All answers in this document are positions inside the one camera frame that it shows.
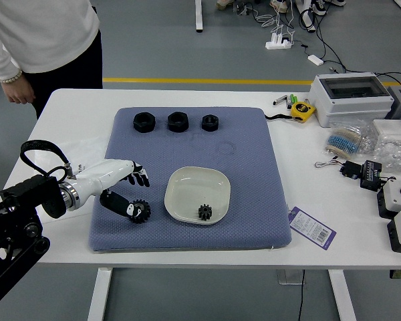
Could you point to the person's hand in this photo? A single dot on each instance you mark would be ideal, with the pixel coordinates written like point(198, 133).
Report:
point(18, 92)

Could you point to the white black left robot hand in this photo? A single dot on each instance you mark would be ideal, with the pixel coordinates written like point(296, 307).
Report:
point(103, 174)

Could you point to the large black gear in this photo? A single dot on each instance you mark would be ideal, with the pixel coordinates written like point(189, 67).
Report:
point(144, 214)

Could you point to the small black gear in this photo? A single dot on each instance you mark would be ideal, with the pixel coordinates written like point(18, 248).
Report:
point(205, 212)

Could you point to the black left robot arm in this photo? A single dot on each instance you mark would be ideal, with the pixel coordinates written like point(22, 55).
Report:
point(20, 214)

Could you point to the large black hex nut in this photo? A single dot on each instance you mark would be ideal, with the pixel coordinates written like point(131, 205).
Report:
point(177, 122)
point(143, 123)

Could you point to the small black hex nut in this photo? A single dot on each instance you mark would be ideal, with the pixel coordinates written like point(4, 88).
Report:
point(210, 123)

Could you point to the white flat box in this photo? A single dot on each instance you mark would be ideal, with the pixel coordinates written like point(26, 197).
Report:
point(391, 128)

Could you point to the blue push-button box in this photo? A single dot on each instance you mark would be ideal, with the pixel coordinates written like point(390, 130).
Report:
point(396, 200)

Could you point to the white printed plastic bag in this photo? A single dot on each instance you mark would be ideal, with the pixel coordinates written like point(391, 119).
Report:
point(83, 150)

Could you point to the person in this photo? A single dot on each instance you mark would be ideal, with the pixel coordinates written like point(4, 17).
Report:
point(43, 33)

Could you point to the white square dish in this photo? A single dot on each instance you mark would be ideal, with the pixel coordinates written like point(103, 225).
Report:
point(195, 187)

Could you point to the blue-grey cushion mat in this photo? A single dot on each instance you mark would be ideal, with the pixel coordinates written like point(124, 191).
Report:
point(194, 150)

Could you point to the white table leg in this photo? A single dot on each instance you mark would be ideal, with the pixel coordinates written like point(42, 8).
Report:
point(342, 296)
point(99, 294)

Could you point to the silver metal tool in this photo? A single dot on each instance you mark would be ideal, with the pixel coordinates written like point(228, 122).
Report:
point(280, 100)

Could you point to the yellow tape measure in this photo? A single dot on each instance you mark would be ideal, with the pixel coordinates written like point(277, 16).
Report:
point(302, 111)

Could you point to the beige background shoe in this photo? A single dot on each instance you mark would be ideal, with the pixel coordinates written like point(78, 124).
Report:
point(224, 3)

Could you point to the purple label tag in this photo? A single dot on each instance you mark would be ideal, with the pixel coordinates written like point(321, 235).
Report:
point(312, 227)

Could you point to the white power strip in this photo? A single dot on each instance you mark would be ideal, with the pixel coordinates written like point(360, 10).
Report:
point(277, 43)

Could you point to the white power adapter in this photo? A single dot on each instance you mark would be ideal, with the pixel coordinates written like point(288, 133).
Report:
point(315, 59)

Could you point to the bag of blue resistors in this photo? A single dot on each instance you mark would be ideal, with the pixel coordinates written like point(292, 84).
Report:
point(344, 140)

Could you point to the white background shoe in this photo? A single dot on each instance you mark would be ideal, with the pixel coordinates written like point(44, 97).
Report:
point(279, 5)

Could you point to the black module with green lights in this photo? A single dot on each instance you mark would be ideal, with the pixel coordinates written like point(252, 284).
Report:
point(371, 175)

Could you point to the black and white sneaker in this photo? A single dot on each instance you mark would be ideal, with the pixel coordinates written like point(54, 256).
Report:
point(335, 2)
point(319, 7)

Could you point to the clear bag of small parts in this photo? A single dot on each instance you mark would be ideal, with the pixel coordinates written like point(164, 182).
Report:
point(396, 154)

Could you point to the grey metal bracket under table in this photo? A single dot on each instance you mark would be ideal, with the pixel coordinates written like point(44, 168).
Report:
point(287, 277)

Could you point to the grey enclosure with clear lid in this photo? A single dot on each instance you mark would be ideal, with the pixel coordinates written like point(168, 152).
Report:
point(347, 107)

